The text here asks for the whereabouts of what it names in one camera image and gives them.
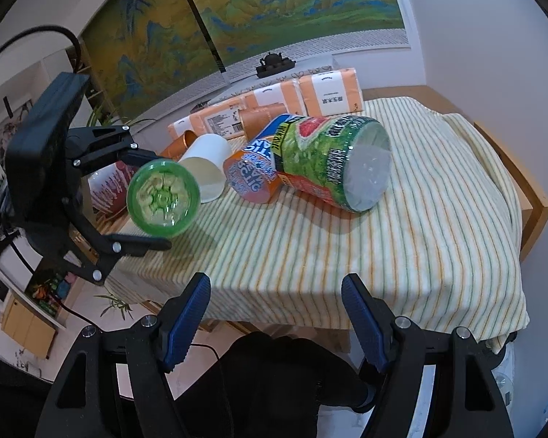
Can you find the wooden table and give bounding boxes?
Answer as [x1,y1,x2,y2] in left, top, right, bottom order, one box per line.
[96,84,548,353]

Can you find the large green watermelon printed cup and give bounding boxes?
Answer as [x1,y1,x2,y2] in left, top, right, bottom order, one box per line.
[274,115,392,213]

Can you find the dark tea tray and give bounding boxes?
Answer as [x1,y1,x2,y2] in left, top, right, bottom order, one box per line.
[256,61,298,78]

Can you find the dark teapot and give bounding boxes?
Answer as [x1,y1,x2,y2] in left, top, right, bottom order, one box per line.
[261,52,290,69]

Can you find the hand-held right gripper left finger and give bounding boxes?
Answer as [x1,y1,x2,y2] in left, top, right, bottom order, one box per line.
[37,272,212,438]

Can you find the brown cardboard tube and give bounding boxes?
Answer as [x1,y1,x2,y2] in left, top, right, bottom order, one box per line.
[237,105,288,138]

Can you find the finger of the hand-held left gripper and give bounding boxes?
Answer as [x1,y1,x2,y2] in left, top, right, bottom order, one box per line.
[50,198,173,287]
[65,123,158,180]

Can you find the red white patterned cup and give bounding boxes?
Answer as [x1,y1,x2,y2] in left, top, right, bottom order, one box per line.
[88,162,140,216]

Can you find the shiny orange cup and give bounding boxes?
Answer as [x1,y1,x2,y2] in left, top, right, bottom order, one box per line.
[157,130,200,162]

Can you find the person's dark pants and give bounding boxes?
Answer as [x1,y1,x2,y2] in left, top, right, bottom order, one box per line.
[116,331,381,438]

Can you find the wooden cabinet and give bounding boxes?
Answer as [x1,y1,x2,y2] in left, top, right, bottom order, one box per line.
[0,294,58,359]

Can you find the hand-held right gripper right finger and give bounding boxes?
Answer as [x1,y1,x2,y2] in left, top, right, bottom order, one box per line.
[341,274,515,438]

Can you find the black cable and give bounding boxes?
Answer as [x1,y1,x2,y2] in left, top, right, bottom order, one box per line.
[0,26,84,79]

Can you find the orange tissue pack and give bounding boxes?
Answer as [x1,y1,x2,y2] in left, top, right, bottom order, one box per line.
[167,100,248,143]
[244,78,308,116]
[299,68,364,118]

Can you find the orange blue printed cup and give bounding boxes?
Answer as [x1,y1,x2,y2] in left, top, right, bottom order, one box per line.
[223,114,298,205]

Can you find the landscape wall painting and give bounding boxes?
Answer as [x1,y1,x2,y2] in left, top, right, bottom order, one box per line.
[80,0,412,122]

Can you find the striped tablecloth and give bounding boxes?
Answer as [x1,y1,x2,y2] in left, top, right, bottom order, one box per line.
[104,96,530,356]

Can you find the white paper cup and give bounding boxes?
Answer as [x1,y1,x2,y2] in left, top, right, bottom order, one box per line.
[178,134,233,204]

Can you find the green potted plant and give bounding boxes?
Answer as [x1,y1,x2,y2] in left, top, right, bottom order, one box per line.
[86,100,125,129]

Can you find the green plastic cup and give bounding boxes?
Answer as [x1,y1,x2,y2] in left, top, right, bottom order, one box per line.
[126,160,201,239]

